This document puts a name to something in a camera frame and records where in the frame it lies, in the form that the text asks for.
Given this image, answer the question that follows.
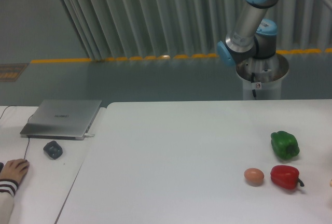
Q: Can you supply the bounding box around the person's bare hand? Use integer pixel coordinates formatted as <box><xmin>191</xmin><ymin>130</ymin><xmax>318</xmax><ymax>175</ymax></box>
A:
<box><xmin>1</xmin><ymin>159</ymin><xmax>30</xmax><ymax>185</ymax></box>

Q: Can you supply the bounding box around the white striped sleeve forearm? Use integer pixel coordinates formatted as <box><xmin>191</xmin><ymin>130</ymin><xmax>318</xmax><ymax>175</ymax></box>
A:
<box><xmin>1</xmin><ymin>179</ymin><xmax>19</xmax><ymax>224</ymax></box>

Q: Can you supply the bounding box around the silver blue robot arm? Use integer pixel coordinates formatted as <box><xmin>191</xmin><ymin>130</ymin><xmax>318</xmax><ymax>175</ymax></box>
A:
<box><xmin>217</xmin><ymin>0</ymin><xmax>331</xmax><ymax>66</ymax></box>

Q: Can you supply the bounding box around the silver closed laptop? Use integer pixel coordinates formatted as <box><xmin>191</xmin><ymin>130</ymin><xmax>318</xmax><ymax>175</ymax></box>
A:
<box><xmin>20</xmin><ymin>100</ymin><xmax>102</xmax><ymax>140</ymax></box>

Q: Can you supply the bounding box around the grey pleated curtain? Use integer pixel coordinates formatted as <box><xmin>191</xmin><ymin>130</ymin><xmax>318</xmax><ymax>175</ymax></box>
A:
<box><xmin>48</xmin><ymin>0</ymin><xmax>332</xmax><ymax>61</ymax></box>

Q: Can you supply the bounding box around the brown egg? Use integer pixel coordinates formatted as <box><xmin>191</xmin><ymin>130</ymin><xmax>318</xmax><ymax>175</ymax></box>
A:
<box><xmin>244</xmin><ymin>168</ymin><xmax>265</xmax><ymax>185</ymax></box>

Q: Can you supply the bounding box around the green bell pepper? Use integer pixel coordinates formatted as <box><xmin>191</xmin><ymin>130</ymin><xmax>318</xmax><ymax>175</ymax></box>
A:
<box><xmin>270</xmin><ymin>131</ymin><xmax>300</xmax><ymax>160</ymax></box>

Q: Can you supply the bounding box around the red bell pepper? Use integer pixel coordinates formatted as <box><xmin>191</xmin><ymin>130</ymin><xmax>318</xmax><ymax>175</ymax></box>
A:
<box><xmin>270</xmin><ymin>165</ymin><xmax>305</xmax><ymax>190</ymax></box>

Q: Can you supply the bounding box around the black mouse cable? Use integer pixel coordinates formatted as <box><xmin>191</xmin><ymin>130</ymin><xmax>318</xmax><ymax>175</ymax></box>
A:
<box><xmin>0</xmin><ymin>105</ymin><xmax>39</xmax><ymax>161</ymax></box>

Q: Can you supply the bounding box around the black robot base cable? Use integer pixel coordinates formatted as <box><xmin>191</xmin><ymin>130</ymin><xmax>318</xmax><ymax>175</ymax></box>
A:
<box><xmin>250</xmin><ymin>72</ymin><xmax>257</xmax><ymax>99</ymax></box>

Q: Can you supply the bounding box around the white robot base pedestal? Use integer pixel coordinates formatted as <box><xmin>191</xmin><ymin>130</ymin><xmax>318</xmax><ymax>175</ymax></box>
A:
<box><xmin>236</xmin><ymin>53</ymin><xmax>289</xmax><ymax>100</ymax></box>

